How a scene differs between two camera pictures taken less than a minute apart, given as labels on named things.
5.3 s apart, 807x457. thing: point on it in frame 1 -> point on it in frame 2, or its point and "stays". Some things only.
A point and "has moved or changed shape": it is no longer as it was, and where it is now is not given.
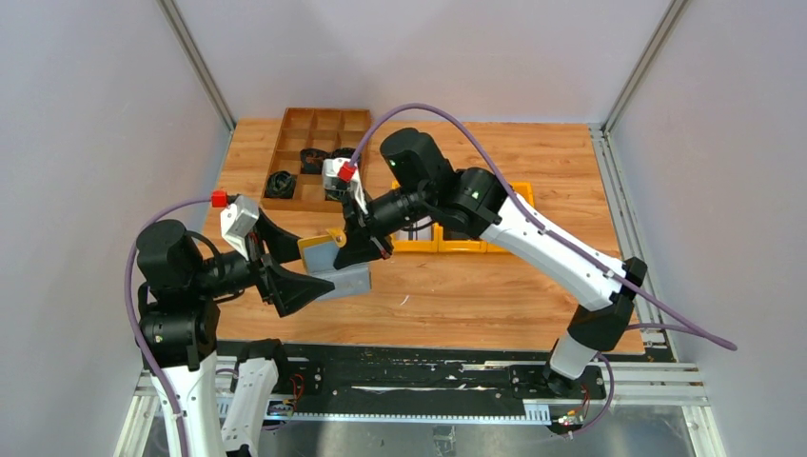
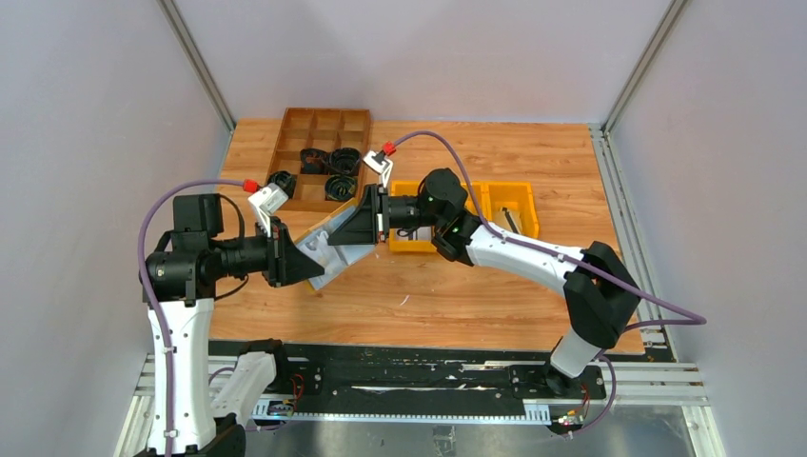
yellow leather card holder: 334,236 has moved or changed shape
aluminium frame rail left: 197,60 stays
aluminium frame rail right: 629,240 stays
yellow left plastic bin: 422,236 stays
